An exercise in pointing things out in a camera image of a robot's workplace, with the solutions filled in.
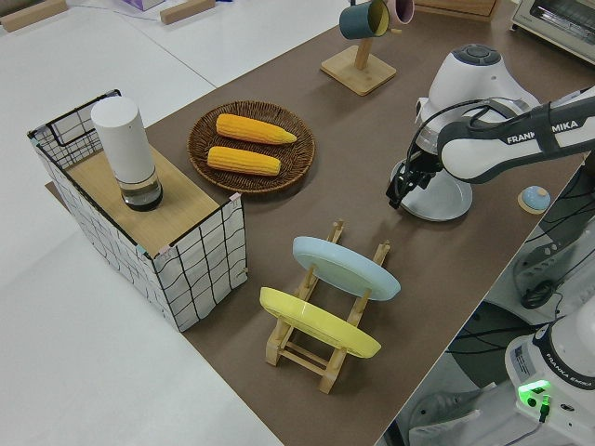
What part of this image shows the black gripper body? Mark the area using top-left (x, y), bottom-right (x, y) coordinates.
top-left (390, 154), bottom-right (443, 184)

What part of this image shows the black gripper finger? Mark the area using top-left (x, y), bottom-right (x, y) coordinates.
top-left (386, 177), bottom-right (405, 210)
top-left (402, 172), bottom-right (430, 200)

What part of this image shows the gray ceramic plate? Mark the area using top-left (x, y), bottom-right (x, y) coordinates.
top-left (398, 164), bottom-right (474, 222)

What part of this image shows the light blue plate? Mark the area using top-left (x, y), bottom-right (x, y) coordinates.
top-left (292, 235), bottom-right (402, 302)

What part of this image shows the yellow plate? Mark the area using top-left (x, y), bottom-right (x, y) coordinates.
top-left (258, 286), bottom-right (383, 360)

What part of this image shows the wooden plate rack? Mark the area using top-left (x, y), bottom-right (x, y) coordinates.
top-left (264, 218), bottom-right (391, 395)

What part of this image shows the brown table mat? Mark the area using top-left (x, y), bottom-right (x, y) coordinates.
top-left (44, 0), bottom-right (595, 442)

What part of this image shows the small wooden block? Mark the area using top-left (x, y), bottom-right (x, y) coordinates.
top-left (320, 18), bottom-right (402, 98)

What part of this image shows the blue service bell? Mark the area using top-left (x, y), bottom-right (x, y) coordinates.
top-left (517, 185), bottom-right (553, 216)

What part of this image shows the yellow corn cob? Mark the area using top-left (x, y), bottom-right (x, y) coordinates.
top-left (216, 113), bottom-right (298, 145)
top-left (206, 146), bottom-right (283, 177)

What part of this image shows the dark teal mug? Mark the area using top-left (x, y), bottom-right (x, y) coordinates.
top-left (337, 0), bottom-right (391, 41)

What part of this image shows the pink mug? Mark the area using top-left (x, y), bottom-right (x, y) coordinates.
top-left (388, 0), bottom-right (417, 25)

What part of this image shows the brown wicker basket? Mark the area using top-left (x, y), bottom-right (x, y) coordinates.
top-left (187, 100), bottom-right (316, 195)

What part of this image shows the white toaster oven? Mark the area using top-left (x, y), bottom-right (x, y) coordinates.
top-left (509, 0), bottom-right (595, 64)

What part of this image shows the grey sneaker shoe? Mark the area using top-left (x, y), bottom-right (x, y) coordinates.
top-left (408, 388), bottom-right (495, 440)

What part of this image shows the white cylindrical bottle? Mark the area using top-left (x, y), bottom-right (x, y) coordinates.
top-left (90, 96), bottom-right (165, 213)

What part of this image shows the light wooden block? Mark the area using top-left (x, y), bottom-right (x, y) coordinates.
top-left (0, 0), bottom-right (66, 33)
top-left (160, 0), bottom-right (218, 23)

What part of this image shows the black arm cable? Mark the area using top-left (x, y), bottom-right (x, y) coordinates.
top-left (403, 96), bottom-right (545, 187)

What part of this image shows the black base cable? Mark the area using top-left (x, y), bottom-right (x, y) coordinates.
top-left (529, 394), bottom-right (555, 446)

